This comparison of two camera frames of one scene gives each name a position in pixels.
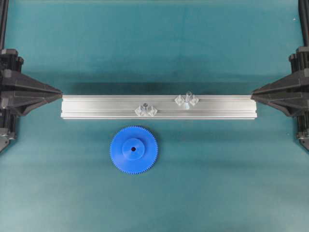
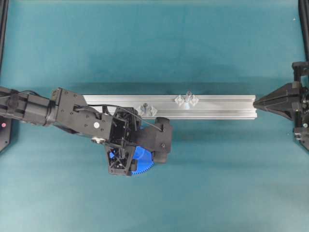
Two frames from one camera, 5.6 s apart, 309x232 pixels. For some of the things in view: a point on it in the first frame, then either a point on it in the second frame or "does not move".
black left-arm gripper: (21, 92) -> (124, 123)
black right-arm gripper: (290, 94) -> (300, 90)
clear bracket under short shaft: (144, 111) does not move
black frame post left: (4, 12) does not move
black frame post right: (303, 8) does not move
